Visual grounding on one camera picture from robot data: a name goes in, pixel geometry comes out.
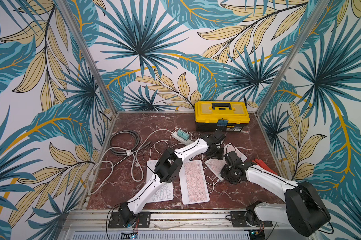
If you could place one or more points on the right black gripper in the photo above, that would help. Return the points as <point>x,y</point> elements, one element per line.
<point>227,174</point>

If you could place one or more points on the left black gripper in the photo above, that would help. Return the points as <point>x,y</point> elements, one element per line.
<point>220,156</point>

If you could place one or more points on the pink keyboard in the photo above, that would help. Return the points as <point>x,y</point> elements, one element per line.
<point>217,165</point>
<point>193,183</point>

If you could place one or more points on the white power strip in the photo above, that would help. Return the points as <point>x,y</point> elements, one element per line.
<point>188,142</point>

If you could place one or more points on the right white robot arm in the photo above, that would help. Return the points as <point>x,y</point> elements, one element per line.
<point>302,208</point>

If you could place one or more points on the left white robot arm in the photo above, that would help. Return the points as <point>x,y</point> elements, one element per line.
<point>166,170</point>

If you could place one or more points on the red work glove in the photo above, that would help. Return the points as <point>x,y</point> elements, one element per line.
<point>263,165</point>

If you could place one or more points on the yellow black toolbox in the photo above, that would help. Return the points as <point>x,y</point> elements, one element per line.
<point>220,115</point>

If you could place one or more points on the teal charger plug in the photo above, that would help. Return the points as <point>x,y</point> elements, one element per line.
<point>184,135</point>

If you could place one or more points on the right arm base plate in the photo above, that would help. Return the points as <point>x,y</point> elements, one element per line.
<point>242,219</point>

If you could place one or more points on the white wireless keyboard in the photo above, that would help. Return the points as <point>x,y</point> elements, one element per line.
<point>165,193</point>

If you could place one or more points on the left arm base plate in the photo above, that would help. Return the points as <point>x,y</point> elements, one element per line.
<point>125,221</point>

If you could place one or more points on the aluminium front rail frame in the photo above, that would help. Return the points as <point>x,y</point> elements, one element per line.
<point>171,225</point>

